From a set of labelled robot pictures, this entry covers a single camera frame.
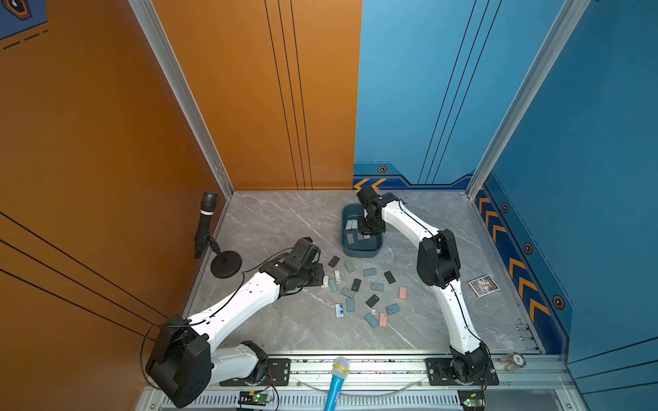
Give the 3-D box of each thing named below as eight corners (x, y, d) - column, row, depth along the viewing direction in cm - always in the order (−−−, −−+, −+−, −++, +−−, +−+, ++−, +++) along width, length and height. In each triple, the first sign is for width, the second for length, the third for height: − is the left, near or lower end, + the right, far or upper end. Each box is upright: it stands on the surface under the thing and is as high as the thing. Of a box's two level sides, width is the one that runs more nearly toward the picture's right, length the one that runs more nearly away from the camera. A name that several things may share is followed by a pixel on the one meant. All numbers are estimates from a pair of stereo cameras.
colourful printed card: (479, 297, 90) (482, 295, 88) (468, 283, 93) (471, 280, 92) (497, 290, 91) (500, 288, 90) (486, 276, 95) (489, 273, 93)
